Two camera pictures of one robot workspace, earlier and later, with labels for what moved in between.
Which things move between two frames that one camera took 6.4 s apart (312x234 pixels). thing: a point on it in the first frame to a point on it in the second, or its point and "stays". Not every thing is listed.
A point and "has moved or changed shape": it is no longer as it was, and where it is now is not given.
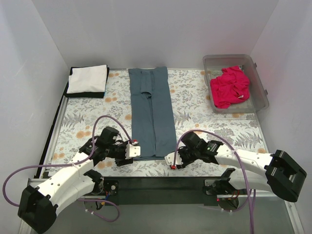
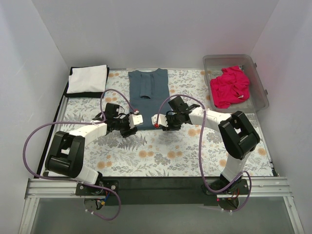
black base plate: x=159 y=190 stays
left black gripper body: x=124 y=160 to x=127 y=125
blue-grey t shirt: x=152 y=124 has moved or changed shape
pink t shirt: x=232 y=86 stays
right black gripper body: x=182 y=150 to x=169 y=122
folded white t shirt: x=87 y=79 stays
